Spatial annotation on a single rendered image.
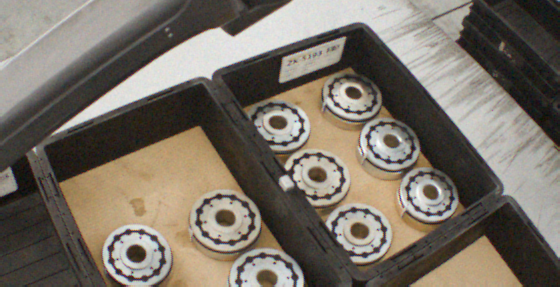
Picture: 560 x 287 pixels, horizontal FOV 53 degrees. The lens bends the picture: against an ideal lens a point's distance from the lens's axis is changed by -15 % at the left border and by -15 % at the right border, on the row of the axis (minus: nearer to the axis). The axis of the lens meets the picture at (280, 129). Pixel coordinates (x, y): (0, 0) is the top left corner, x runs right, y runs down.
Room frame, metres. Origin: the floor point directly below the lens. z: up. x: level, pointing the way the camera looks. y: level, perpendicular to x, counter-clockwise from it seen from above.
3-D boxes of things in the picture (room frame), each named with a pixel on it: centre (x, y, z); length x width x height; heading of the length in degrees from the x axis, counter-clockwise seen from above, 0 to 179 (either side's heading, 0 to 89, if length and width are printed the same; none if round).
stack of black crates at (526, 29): (1.48, -0.73, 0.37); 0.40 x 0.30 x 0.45; 46
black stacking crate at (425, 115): (0.60, -0.12, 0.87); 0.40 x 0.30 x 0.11; 41
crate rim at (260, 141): (0.60, -0.12, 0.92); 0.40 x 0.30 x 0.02; 41
